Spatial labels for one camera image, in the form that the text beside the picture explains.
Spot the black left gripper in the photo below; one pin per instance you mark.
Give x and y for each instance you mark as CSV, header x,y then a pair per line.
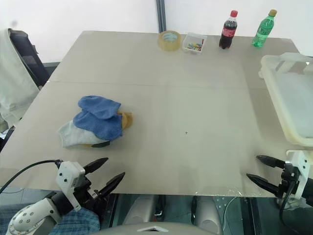
x,y
85,193

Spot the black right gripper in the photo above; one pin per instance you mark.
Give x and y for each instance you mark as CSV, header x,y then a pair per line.
x,y
288,181

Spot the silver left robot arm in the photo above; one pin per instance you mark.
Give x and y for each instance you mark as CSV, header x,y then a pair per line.
x,y
29,215

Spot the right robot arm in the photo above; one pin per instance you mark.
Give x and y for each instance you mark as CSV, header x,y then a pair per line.
x,y
308,191

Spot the white plastic bin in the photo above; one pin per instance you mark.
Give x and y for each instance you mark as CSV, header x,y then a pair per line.
x,y
291,98

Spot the small clear plastic box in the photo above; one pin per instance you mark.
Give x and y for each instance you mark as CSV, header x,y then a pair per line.
x,y
194,39

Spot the blue terry sock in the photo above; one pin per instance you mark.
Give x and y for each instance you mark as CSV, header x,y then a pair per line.
x,y
102,127
100,105

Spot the light grey sock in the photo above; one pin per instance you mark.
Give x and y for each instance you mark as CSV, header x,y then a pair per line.
x,y
73,135

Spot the grey rounded shape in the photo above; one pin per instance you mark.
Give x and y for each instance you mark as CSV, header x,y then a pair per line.
x,y
207,213
140,210

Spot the grey robot torso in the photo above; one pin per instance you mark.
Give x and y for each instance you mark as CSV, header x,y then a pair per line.
x,y
156,228

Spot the beige cloth on chair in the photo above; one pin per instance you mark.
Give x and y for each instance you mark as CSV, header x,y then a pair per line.
x,y
12,80

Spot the black office chair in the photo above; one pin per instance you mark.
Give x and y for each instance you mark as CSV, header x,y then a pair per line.
x,y
29,54

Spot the green plastic bottle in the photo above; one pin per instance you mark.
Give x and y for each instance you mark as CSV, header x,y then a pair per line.
x,y
262,30

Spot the colourful small clips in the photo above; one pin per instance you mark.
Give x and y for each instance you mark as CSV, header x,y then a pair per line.
x,y
193,46

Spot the cola bottle red cap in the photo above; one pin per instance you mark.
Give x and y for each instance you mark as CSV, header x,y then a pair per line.
x,y
227,31

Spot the clear packing tape roll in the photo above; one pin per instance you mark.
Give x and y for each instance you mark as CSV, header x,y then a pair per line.
x,y
169,41

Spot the grey metal pole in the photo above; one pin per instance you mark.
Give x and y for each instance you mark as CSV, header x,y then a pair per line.
x,y
161,14

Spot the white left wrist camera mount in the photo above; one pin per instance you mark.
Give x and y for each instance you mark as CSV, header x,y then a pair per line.
x,y
69,173

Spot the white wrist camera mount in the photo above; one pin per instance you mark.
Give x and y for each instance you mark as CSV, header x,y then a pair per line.
x,y
302,166
69,173

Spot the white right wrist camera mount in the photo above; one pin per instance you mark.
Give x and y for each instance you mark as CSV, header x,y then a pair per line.
x,y
302,166

